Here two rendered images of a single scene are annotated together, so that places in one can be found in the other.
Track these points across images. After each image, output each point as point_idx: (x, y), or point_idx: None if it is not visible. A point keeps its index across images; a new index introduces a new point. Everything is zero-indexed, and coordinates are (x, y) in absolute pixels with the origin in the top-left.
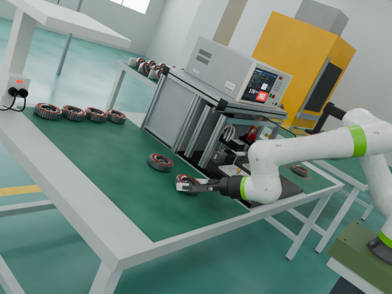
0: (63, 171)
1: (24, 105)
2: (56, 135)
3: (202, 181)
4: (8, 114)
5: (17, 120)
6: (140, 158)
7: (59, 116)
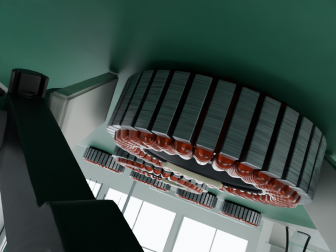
0: None
1: (288, 244)
2: (303, 223)
3: (79, 128)
4: (301, 228)
5: (311, 230)
6: None
7: (235, 210)
